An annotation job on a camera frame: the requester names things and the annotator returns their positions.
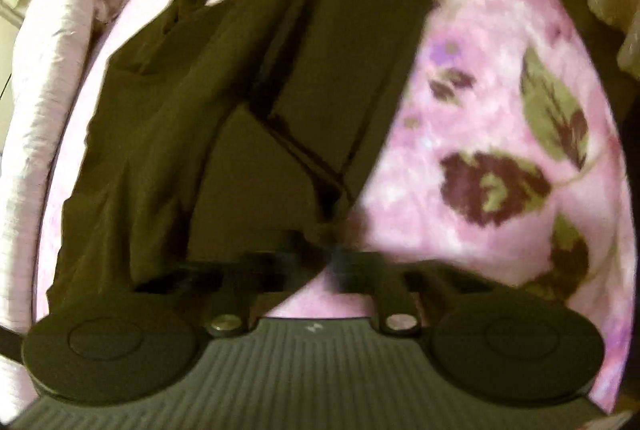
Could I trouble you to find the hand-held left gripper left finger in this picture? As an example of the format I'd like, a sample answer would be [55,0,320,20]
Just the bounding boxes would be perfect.
[132,232,303,338]

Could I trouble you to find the dark brown garment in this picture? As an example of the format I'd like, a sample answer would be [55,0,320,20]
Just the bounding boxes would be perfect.
[45,0,448,311]

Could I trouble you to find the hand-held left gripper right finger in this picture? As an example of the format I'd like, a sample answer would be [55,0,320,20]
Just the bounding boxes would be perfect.
[327,242,483,338]

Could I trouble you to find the pink floral blanket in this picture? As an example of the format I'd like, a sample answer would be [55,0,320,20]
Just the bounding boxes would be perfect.
[30,0,633,416]

